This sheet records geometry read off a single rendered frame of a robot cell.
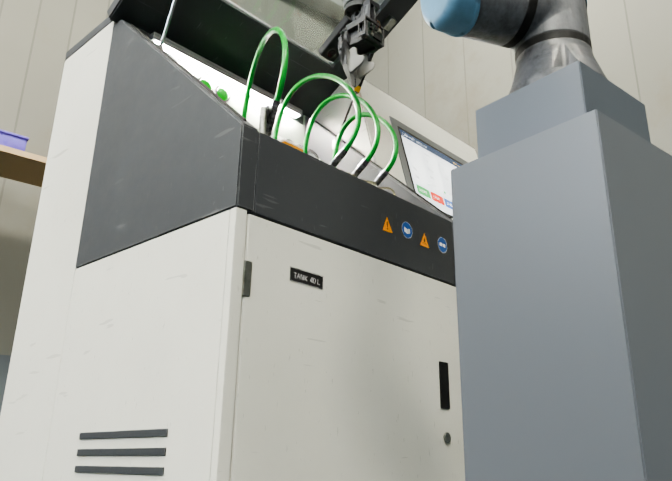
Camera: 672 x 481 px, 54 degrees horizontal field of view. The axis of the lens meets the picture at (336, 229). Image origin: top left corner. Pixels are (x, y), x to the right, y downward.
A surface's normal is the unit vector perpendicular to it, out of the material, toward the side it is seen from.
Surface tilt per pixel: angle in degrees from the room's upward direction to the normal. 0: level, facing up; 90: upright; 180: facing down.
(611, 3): 90
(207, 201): 90
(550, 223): 90
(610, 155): 90
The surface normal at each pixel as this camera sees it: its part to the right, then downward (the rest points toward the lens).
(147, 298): -0.69, -0.26
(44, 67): 0.63, -0.25
